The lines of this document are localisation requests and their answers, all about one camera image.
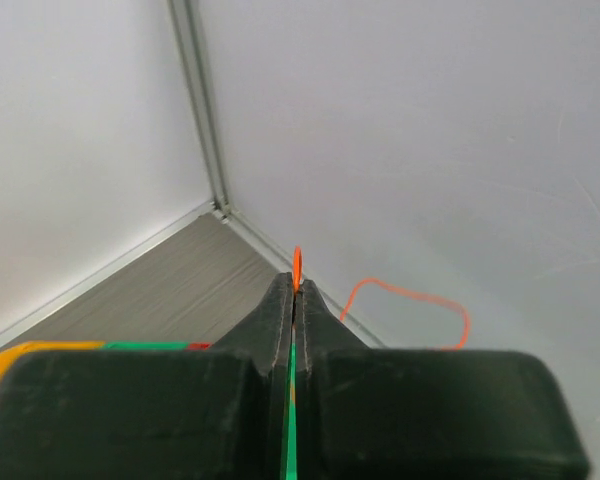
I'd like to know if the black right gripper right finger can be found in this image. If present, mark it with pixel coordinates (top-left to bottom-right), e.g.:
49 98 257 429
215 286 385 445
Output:
295 280 591 479

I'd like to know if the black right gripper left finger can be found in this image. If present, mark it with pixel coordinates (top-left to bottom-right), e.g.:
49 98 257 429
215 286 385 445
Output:
0 274 294 479

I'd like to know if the orange wire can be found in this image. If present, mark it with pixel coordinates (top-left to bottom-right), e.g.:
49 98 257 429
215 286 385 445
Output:
291 245 472 352

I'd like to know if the red plastic bin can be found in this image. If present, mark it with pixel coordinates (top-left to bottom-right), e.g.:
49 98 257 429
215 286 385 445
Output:
186 342 211 351

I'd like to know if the green plastic bin near yellow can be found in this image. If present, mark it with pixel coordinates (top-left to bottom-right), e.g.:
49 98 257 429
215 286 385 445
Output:
103 342 297 480

